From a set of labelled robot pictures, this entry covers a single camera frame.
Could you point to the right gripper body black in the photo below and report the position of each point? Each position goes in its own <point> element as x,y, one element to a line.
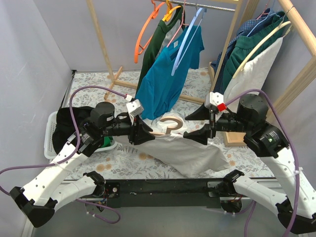
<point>212,125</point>

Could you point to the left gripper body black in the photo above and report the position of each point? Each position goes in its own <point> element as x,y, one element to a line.
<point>135,133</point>

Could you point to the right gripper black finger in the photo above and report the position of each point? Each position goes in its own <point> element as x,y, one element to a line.
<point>201,136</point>
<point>202,113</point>

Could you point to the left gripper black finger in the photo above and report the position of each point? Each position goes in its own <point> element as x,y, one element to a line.
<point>141,125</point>
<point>139,138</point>

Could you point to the bright green t shirt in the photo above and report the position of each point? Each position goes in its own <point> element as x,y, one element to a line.
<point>107,142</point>

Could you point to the beige wooden hanger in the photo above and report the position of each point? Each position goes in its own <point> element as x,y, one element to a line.
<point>176,126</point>

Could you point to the white t shirt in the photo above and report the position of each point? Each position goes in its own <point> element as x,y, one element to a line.
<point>188,157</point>

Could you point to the light blue hanger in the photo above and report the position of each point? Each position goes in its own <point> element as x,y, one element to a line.
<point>184,45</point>

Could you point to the black daisy t shirt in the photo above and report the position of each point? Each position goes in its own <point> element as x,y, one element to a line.
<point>65,128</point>

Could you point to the orange plastic hanger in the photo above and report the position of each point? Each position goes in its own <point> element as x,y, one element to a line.
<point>143,40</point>

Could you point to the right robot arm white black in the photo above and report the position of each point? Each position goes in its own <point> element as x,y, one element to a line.
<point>295,207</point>

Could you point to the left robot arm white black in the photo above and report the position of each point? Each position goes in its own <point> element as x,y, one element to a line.
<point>42,197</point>

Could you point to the teal blue t shirt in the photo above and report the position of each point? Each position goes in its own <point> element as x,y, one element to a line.
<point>159,90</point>

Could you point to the dark green raglan shirt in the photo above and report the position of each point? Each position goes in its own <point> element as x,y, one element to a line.
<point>161,38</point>

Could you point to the cream plastic hanger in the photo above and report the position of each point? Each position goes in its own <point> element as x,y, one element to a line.
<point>276,29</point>

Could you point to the blue checked shirt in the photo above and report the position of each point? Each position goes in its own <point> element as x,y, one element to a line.
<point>247,29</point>

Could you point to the yellow plastic hanger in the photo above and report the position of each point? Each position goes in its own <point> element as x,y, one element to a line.
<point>169,11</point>

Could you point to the wooden clothes rack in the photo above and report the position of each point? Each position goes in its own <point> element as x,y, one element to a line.
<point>118,23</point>

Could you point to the floral table cloth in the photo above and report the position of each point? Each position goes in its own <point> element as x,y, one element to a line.
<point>124,162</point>

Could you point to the white garment right rack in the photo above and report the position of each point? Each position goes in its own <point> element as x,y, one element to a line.
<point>254,72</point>

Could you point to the teal green garment right rack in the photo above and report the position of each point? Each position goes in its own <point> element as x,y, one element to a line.
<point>244,46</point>

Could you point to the white plastic laundry basket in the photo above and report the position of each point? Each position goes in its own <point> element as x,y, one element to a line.
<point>49,151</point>

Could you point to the metal hanging rod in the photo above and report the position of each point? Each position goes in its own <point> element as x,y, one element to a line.
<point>196,5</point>

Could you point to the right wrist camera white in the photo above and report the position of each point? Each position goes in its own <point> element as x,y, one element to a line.
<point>213,99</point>

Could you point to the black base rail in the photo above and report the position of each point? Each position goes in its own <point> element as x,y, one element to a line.
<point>166,193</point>

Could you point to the pink wire hanger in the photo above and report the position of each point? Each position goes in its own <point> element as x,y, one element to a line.
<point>181,24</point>

